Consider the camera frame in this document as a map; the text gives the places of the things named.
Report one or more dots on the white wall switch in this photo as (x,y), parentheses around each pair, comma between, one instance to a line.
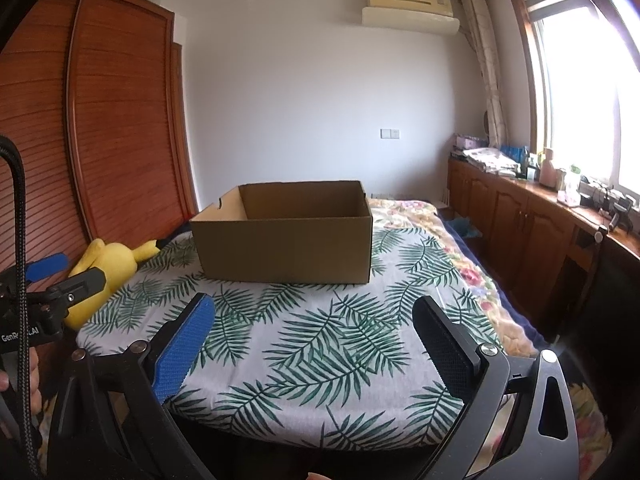
(390,134)

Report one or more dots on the pink bottle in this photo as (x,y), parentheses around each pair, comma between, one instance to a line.
(547,173)

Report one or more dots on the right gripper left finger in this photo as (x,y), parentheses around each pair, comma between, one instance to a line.
(175,346)

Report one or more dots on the leaf-print bed cover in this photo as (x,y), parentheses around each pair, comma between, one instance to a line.
(325,366)

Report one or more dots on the white wall air conditioner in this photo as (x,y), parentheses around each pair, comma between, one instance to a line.
(428,16)

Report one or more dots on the wooden sideboard cabinet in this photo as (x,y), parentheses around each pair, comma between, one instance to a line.
(545,256)

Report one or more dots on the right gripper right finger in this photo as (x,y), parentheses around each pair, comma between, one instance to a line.
(450,346)

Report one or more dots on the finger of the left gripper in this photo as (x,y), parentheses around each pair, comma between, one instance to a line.
(59,298)
(39,270)

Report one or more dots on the wooden louvered wardrobe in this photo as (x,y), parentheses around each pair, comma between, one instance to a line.
(91,96)

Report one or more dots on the folded cloth pile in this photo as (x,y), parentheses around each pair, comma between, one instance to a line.
(492,161)

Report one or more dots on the window with wooden frame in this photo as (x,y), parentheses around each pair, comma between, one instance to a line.
(585,90)

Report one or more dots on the brown cardboard box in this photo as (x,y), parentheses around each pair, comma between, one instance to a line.
(306,232)

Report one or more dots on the patterned beige curtain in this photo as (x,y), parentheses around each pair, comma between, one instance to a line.
(485,46)

